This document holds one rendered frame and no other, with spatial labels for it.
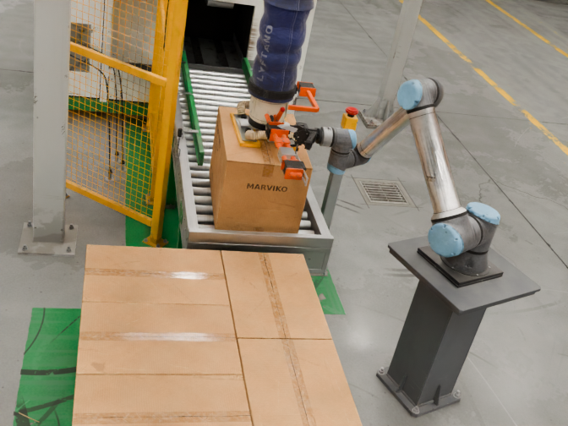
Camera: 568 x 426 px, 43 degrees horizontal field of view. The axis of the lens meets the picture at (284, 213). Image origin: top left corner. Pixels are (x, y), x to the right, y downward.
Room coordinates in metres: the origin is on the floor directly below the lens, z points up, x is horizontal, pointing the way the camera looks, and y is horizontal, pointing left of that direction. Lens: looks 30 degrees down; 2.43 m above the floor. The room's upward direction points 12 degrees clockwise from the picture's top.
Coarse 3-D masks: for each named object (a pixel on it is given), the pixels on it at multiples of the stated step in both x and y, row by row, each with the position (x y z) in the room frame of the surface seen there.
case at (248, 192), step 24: (216, 120) 3.43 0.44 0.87; (288, 120) 3.45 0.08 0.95; (216, 144) 3.29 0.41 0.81; (264, 144) 3.11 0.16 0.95; (216, 168) 3.16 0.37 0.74; (240, 168) 2.88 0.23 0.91; (264, 168) 2.91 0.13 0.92; (312, 168) 2.96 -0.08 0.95; (216, 192) 3.03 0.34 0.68; (240, 192) 2.89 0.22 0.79; (264, 192) 2.91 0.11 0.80; (288, 192) 2.94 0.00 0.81; (216, 216) 2.90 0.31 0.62; (240, 216) 2.89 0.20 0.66; (264, 216) 2.92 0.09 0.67; (288, 216) 2.95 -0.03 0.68
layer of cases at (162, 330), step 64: (128, 256) 2.56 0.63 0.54; (192, 256) 2.66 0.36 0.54; (256, 256) 2.76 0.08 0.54; (128, 320) 2.15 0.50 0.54; (192, 320) 2.22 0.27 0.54; (256, 320) 2.31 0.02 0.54; (320, 320) 2.39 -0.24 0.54; (128, 384) 1.82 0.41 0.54; (192, 384) 1.89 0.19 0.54; (256, 384) 1.95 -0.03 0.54; (320, 384) 2.02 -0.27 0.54
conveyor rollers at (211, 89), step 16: (192, 80) 4.74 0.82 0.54; (208, 80) 4.78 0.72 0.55; (224, 80) 4.89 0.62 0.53; (240, 80) 4.93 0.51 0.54; (208, 96) 4.51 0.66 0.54; (224, 96) 4.55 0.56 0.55; (240, 96) 4.65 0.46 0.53; (208, 112) 4.24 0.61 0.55; (208, 128) 4.06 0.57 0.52; (192, 144) 3.77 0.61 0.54; (208, 144) 3.80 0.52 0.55; (192, 160) 3.59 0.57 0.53; (208, 160) 3.62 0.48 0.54; (192, 176) 3.41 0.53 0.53; (208, 176) 3.44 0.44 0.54; (208, 192) 3.26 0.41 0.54; (208, 208) 3.09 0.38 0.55; (208, 224) 3.00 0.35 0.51; (304, 224) 3.14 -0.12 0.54
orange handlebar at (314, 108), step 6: (306, 90) 3.55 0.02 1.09; (312, 96) 3.48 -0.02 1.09; (312, 102) 3.41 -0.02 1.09; (288, 108) 3.29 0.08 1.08; (294, 108) 3.30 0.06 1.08; (300, 108) 3.31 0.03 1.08; (306, 108) 3.32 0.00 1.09; (312, 108) 3.33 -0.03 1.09; (318, 108) 3.35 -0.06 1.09; (270, 120) 3.08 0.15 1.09; (276, 138) 2.89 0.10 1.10; (282, 138) 2.90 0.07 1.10; (276, 144) 2.85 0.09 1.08; (282, 144) 2.90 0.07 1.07; (288, 144) 2.86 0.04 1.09; (282, 156) 2.74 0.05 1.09; (294, 156) 2.75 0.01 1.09; (294, 174) 2.60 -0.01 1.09; (300, 174) 2.61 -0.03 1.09
